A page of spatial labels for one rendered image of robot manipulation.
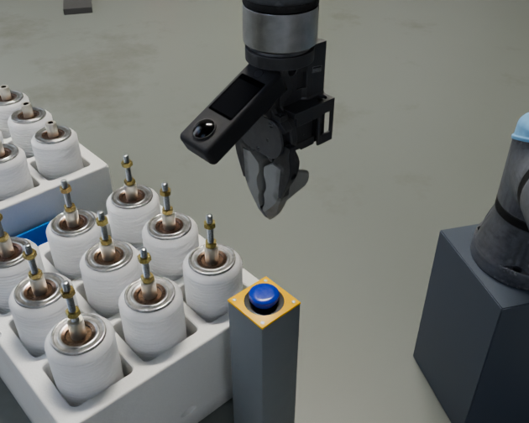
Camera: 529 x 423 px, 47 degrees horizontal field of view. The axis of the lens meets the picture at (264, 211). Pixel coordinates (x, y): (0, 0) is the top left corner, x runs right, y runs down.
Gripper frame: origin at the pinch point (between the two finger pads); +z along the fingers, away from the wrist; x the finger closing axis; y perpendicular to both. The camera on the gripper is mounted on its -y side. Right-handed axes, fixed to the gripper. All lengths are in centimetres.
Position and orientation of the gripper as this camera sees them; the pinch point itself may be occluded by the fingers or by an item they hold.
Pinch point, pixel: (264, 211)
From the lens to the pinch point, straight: 73.3
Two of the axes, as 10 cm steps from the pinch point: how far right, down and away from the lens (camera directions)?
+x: -6.7, -4.4, 6.0
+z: 0.0, 8.0, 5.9
